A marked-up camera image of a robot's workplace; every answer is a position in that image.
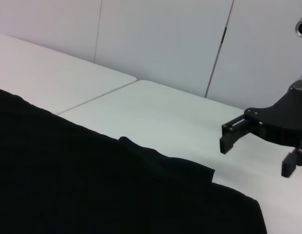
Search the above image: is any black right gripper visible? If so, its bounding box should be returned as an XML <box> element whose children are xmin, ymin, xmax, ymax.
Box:
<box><xmin>219</xmin><ymin>85</ymin><xmax>302</xmax><ymax>178</ymax></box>

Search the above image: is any black t-shirt with white print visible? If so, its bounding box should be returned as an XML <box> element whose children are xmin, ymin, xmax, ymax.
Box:
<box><xmin>0</xmin><ymin>87</ymin><xmax>268</xmax><ymax>234</ymax></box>

